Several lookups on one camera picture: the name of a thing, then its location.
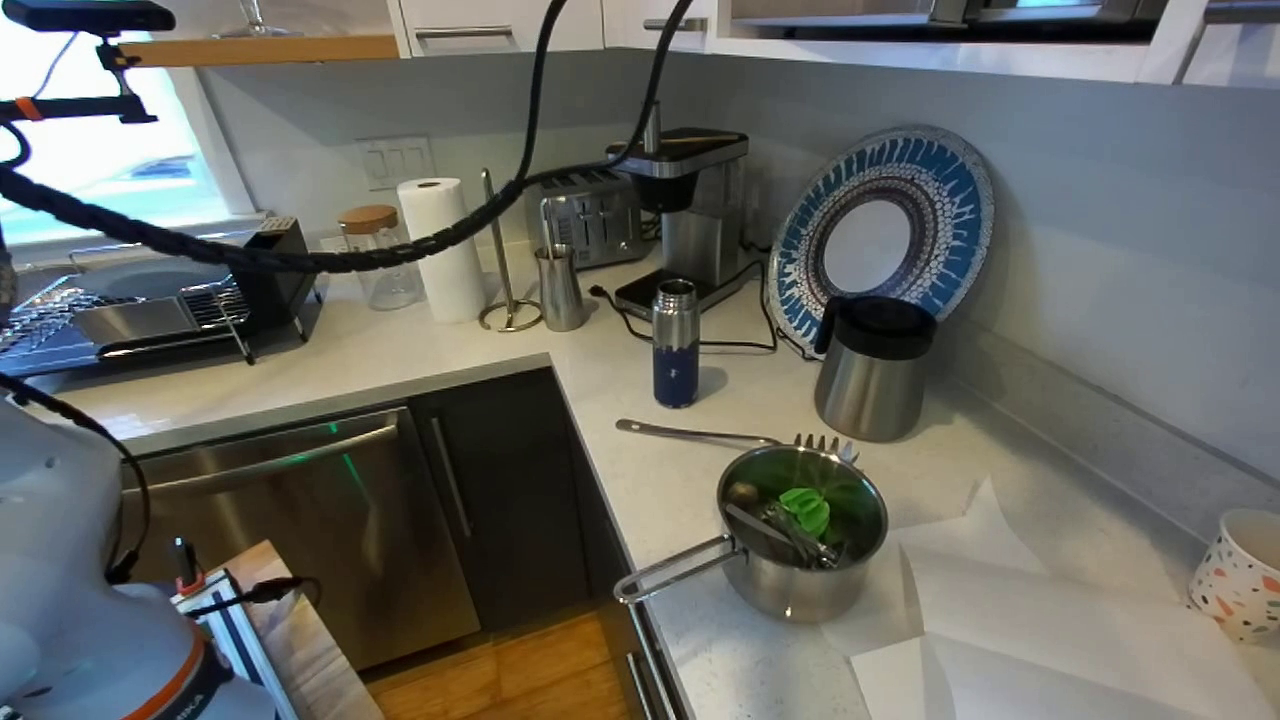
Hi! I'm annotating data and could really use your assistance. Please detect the stainless steel built-in microwave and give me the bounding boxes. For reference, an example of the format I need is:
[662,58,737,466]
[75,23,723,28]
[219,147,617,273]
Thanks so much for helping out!
[726,0,1167,43]

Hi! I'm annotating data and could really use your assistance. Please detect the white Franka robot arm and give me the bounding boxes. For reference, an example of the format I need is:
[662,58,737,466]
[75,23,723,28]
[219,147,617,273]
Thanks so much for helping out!
[0,400,279,720]

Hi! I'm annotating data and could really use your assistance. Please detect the blue steel travel bottle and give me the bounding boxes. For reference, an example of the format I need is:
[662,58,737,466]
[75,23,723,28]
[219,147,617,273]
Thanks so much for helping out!
[651,275,698,406]

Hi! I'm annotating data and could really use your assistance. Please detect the small steel pitcher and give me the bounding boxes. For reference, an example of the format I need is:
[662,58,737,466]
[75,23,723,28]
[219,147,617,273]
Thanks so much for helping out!
[535,242,589,333]

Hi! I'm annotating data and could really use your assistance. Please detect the metal paper towel holder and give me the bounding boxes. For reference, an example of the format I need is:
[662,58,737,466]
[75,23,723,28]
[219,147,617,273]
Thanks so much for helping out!
[481,225,538,333]

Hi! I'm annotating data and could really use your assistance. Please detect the steel toaster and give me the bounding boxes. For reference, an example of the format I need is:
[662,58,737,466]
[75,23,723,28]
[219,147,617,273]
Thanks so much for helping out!
[529,173,651,266]

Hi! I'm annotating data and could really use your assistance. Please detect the steel serving fork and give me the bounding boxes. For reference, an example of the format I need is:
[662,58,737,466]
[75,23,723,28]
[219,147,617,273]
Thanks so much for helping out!
[617,417,858,464]

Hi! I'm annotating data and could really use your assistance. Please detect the steel drip coffee maker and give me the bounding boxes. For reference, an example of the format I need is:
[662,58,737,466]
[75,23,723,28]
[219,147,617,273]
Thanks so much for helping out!
[609,128,747,317]

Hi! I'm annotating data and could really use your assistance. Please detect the dark lower cabinet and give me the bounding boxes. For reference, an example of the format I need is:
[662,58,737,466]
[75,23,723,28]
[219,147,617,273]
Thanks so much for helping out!
[412,369,617,631]

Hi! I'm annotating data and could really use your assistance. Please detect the white paper towel roll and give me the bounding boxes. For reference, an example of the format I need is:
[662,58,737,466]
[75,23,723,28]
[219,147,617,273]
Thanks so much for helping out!
[393,173,492,328]

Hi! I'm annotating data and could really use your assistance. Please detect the green utensil in pot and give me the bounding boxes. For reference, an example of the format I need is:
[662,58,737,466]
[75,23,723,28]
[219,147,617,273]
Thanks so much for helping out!
[780,488,830,536]

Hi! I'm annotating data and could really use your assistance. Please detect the steel canister black lid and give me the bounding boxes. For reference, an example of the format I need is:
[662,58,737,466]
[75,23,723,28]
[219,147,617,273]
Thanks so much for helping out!
[812,294,936,440]

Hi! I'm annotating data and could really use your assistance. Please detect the glass jar wooden lid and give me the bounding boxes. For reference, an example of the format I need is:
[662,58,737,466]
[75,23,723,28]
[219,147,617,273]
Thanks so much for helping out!
[334,199,429,317]

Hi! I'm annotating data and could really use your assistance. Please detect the blue white decorative plate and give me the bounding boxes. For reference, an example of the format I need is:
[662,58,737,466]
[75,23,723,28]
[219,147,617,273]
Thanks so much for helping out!
[765,124,997,355]

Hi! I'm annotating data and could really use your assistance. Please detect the stainless steel dishwasher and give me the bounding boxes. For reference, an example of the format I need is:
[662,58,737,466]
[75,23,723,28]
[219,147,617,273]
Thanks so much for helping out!
[133,406,481,669]

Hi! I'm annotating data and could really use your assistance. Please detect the white paper sheet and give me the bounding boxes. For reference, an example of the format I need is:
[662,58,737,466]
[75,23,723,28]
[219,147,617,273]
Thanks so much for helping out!
[848,488,1277,720]

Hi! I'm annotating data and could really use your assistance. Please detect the white patterned mug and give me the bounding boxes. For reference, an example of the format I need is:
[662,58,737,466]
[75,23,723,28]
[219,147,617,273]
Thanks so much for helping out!
[1189,509,1280,638]

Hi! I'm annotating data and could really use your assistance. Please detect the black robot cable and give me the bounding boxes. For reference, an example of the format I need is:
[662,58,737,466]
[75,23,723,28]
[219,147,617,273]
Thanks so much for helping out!
[0,0,695,279]

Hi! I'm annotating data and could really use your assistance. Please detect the steel saucepan with handle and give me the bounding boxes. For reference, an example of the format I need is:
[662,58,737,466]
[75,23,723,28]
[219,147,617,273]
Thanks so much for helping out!
[610,448,888,621]

